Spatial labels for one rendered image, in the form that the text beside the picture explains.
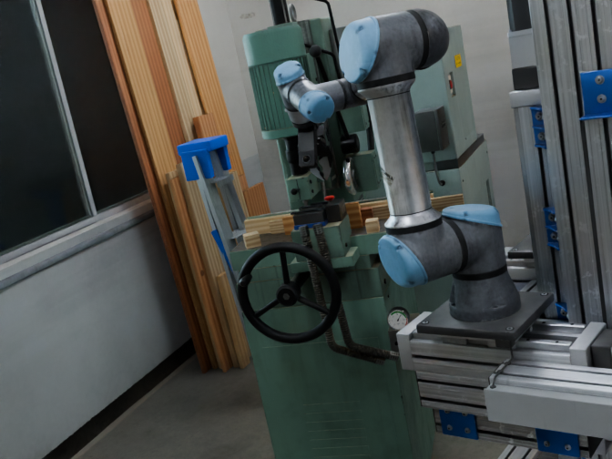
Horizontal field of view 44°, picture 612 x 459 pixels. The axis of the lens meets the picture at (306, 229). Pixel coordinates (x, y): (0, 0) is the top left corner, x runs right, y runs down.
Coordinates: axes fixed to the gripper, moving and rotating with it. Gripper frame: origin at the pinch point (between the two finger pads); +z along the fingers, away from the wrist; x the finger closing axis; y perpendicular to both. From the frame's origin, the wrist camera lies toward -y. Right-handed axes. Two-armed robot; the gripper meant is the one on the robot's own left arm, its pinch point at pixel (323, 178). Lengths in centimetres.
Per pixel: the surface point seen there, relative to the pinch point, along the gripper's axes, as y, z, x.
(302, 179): 10.8, 8.4, 9.9
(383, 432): -39, 70, -3
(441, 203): 7.2, 22.3, -28.9
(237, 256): -8.1, 17.9, 31.1
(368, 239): -8.1, 17.8, -8.8
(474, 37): 221, 100, -38
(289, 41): 29.9, -26.7, 5.5
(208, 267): 79, 110, 96
